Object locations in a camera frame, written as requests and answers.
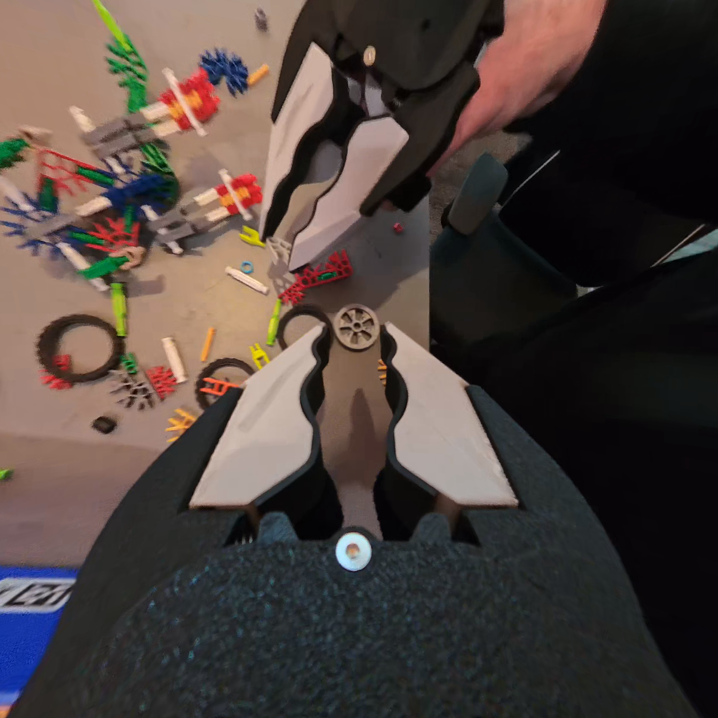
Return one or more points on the orange connector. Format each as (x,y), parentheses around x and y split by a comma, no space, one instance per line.
(220,386)

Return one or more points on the blue bin with square tag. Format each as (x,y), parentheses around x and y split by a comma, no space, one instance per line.
(33,645)

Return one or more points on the person's right hand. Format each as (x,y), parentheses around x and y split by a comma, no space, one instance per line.
(533,56)

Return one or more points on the person's right forearm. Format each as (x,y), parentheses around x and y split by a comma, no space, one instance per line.
(645,112)

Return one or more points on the small grey piece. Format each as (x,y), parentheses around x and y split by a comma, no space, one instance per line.
(261,18)

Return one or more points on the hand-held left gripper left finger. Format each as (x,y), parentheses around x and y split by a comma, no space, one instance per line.
(263,443)

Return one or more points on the small red connector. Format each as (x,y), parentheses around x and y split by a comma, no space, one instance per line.
(56,374)

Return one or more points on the orange rod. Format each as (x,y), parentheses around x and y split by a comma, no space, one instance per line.
(208,344)
(258,74)

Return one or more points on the blue snowflake connector pair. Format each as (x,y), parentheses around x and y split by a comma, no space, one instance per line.
(224,72)

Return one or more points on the black tyre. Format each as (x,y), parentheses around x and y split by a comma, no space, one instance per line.
(283,322)
(47,348)
(203,373)

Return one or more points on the small black spacer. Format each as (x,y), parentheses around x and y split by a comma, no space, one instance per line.
(104,424)

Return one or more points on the small yellow clip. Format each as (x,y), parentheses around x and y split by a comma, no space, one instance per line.
(252,236)

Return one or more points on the grey snowflake connector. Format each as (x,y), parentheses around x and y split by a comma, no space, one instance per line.
(132,391)

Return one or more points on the pale grey connector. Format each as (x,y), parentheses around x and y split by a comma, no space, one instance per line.
(279,252)

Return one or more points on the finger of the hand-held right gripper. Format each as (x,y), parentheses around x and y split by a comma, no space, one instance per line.
(297,123)
(364,168)

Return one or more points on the white rod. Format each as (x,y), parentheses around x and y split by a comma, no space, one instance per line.
(174,359)
(247,280)

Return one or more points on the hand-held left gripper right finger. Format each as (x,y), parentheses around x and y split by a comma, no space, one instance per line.
(449,449)

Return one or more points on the yellow sun connector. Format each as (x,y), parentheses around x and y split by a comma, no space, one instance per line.
(180,425)
(382,371)

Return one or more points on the grey spoked wheel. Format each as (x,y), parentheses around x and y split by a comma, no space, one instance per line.
(354,328)

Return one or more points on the multicolour construction toy model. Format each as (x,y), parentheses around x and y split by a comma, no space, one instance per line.
(129,190)

